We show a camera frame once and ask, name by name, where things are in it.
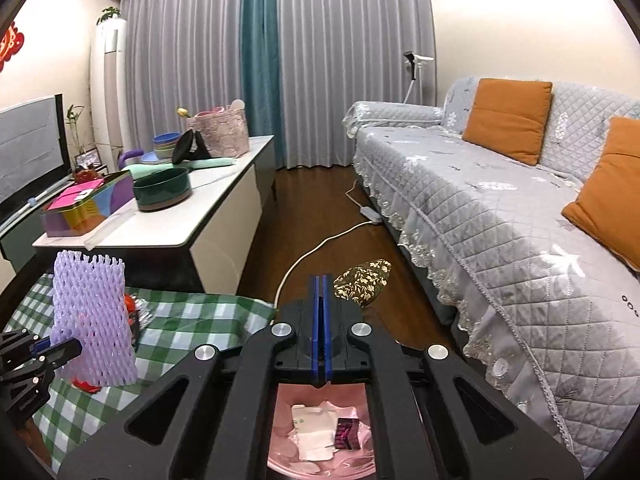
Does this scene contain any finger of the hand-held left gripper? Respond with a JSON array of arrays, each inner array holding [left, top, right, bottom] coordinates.
[[0, 362, 55, 430], [0, 331, 84, 367]]

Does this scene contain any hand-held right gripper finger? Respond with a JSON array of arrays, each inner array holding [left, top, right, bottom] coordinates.
[[57, 275, 321, 480], [322, 275, 584, 480]]

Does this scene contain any purple foam net sleeve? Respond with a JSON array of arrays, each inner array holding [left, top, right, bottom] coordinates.
[[51, 250, 139, 389]]

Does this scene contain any red plastic bag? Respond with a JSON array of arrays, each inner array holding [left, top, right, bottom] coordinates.
[[72, 292, 146, 394]]

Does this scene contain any pink plastic bin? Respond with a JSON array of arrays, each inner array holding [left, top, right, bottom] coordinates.
[[267, 382, 379, 480]]

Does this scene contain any brown floral slipper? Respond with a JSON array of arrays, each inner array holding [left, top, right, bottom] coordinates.
[[332, 258, 393, 309]]

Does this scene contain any television stand cabinet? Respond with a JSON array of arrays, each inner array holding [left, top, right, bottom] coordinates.
[[0, 162, 109, 264]]

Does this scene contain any green white checked tablecloth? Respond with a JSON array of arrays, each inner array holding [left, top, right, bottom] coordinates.
[[0, 272, 279, 463]]

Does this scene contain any dark pink snack packet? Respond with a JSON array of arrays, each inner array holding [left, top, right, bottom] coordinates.
[[334, 416, 362, 452]]

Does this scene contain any white paper scrap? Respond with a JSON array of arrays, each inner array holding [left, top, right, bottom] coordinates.
[[291, 403, 341, 461]]

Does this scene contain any clear plastic strip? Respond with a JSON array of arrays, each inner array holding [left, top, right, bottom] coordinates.
[[85, 199, 144, 252]]

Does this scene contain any colourful tin box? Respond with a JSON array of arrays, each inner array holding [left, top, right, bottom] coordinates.
[[40, 170, 135, 239]]

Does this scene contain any white coffee table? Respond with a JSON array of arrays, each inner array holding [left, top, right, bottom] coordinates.
[[32, 135, 277, 297]]

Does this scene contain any red teapot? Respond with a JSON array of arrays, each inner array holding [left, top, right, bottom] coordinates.
[[72, 165, 106, 184]]

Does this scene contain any grey quilted sofa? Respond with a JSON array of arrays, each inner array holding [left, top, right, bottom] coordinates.
[[342, 77, 640, 463]]

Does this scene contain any dark green round bowl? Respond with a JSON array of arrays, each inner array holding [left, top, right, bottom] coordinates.
[[132, 167, 193, 213]]

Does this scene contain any mint green tray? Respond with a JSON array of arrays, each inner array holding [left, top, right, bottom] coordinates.
[[122, 156, 237, 177]]

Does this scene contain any black television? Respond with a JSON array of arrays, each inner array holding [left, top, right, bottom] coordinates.
[[0, 93, 71, 222]]

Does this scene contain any pink lace basket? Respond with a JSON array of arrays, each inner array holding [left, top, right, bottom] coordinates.
[[186, 104, 251, 159]]

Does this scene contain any black cloth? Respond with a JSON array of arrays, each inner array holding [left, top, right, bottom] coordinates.
[[171, 129, 212, 165]]

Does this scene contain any stack of pastel bowls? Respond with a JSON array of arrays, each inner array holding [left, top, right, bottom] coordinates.
[[140, 132, 182, 166]]

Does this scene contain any bamboo plant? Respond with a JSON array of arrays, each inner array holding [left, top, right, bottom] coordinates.
[[64, 104, 86, 157]]

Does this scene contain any teal curtain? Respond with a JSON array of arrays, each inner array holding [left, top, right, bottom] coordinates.
[[241, 0, 284, 171]]

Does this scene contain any orange cushion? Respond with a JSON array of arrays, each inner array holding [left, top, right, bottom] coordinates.
[[560, 116, 640, 274], [461, 78, 554, 167]]

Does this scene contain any white standing air conditioner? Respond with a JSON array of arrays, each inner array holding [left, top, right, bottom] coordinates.
[[89, 17, 129, 162]]

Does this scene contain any grey curtain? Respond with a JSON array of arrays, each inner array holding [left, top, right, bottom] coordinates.
[[272, 0, 439, 171], [117, 0, 247, 157]]

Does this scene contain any white floor lamp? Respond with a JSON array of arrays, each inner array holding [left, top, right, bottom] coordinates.
[[402, 50, 435, 107]]

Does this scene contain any white power cable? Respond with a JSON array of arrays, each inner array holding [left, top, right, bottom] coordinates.
[[273, 180, 377, 307]]

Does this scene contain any photo frame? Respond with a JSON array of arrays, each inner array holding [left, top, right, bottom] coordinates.
[[74, 147, 103, 169]]

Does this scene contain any red knot wall decoration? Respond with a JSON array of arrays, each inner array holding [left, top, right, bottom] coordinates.
[[0, 22, 26, 74]]

